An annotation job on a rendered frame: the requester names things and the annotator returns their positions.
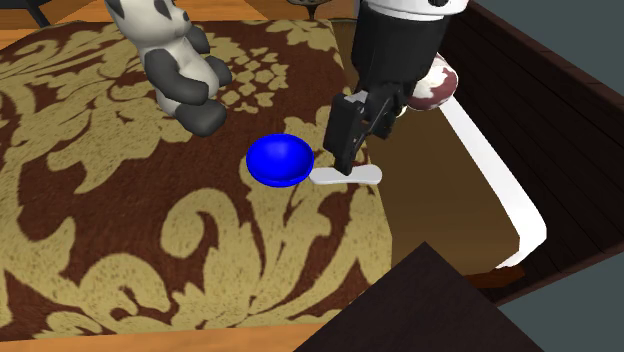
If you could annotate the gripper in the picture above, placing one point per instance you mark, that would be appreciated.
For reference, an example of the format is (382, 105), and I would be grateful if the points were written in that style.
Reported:
(395, 48)

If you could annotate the bed with patterned brown cover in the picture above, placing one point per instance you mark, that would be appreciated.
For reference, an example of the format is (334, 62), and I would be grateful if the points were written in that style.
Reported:
(146, 209)

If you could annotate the red and white round pillow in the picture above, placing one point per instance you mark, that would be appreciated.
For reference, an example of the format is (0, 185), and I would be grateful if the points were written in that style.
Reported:
(436, 85)

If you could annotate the white flat spatula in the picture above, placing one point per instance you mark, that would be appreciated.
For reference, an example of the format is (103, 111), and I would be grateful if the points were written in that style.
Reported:
(365, 174)

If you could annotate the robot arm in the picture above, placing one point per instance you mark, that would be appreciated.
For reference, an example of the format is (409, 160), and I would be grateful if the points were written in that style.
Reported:
(404, 7)

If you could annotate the black and white panda plush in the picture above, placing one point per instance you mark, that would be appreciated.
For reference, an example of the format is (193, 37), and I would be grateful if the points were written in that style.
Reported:
(175, 73)

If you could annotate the blue bowl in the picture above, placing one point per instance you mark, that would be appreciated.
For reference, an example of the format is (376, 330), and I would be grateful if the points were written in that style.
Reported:
(279, 160)

